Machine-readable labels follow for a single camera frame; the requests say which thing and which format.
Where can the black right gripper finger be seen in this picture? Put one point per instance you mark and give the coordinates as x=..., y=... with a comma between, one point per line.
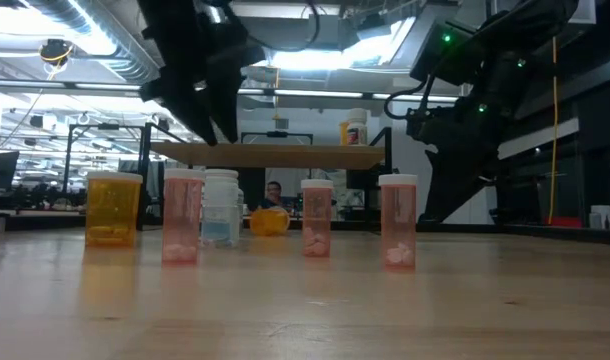
x=445, y=190

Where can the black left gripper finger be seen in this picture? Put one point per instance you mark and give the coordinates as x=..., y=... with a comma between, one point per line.
x=227, y=100
x=195, y=105

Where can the pink pill bottle white cap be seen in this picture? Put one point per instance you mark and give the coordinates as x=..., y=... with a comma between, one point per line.
x=317, y=220
x=182, y=220
x=398, y=225

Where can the white bottle with blue label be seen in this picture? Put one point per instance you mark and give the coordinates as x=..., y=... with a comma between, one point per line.
x=222, y=173

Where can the small white bottle red label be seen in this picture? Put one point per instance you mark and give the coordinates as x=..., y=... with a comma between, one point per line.
x=357, y=130

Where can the orange pill bottle white cap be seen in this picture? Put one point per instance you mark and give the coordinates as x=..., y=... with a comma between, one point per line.
x=343, y=134
x=270, y=221

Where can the large orange pill bottle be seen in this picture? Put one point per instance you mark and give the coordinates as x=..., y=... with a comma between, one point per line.
x=112, y=210

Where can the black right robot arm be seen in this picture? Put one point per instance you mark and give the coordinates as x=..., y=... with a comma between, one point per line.
x=510, y=35

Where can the wooden shelf with black legs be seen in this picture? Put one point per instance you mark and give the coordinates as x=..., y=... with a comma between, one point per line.
x=285, y=156

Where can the long ceiling light bar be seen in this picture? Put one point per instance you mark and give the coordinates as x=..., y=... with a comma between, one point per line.
x=325, y=93

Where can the person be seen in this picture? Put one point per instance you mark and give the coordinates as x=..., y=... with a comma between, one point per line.
x=274, y=195

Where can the red floor object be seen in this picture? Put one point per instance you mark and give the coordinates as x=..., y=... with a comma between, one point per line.
x=565, y=221

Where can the black metal rack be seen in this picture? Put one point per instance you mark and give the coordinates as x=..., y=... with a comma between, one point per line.
x=67, y=160

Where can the black monitor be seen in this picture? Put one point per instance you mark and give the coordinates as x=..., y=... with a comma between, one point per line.
x=0, y=172

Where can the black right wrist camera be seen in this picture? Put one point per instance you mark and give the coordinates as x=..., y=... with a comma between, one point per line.
x=420, y=127

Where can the silver air duct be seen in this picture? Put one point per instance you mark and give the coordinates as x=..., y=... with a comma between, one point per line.
x=125, y=55

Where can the black aluminium table frame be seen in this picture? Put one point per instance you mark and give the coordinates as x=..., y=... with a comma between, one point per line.
x=535, y=231

